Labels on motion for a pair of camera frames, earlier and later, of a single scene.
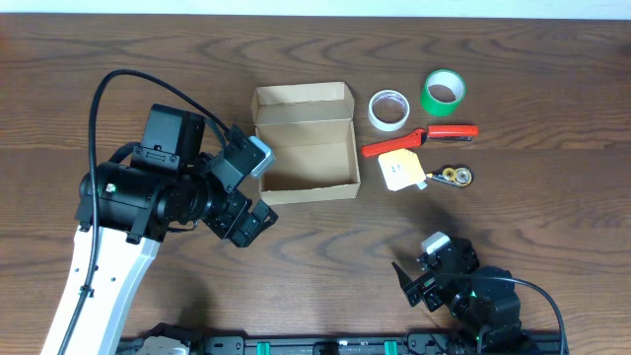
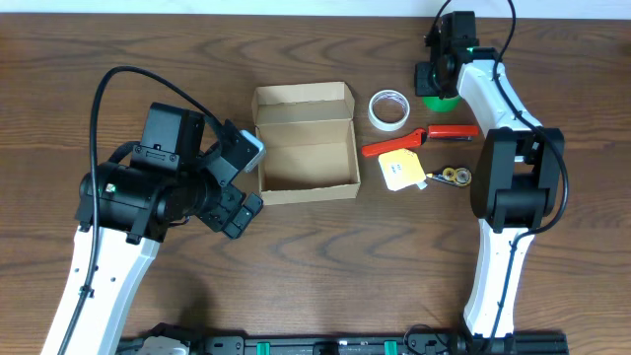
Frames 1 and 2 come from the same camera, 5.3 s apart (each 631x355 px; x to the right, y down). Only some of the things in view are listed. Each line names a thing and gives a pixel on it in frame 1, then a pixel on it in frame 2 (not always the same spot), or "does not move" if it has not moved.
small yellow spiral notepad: x=402 y=170 does not move
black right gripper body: x=422 y=285 to x=425 y=81
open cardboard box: x=310 y=128 does not move
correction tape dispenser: x=460 y=176 does not move
